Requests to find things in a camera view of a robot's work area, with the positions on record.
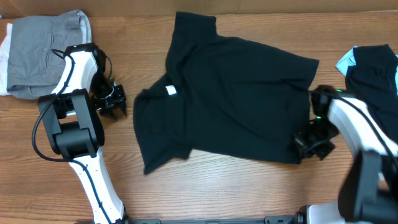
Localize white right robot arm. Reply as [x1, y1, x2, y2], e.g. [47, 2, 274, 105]
[291, 85, 397, 223]

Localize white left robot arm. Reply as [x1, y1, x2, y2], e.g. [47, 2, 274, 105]
[32, 42, 132, 223]

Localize folded black garment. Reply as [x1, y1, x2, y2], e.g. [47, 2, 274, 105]
[346, 44, 397, 142]

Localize folded grey trousers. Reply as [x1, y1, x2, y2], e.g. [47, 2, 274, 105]
[6, 10, 92, 100]

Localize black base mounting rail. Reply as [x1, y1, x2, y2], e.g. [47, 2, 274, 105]
[116, 215, 294, 224]

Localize white folded garment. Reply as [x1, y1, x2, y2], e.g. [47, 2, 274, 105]
[0, 23, 12, 96]

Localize light blue folded garment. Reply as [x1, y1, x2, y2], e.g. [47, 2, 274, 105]
[335, 45, 398, 94]

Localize black t-shirt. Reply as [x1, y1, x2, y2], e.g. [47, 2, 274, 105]
[133, 12, 319, 174]

